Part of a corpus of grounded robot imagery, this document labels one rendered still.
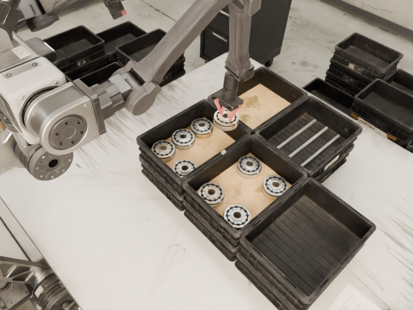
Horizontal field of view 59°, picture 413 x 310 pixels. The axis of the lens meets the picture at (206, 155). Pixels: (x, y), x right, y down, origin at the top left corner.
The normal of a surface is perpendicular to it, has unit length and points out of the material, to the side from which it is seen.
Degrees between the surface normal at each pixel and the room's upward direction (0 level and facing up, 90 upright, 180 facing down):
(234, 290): 0
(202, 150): 0
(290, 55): 0
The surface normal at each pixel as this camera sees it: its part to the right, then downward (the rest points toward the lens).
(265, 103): 0.04, -0.65
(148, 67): -0.30, -0.06
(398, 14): -0.72, 0.50
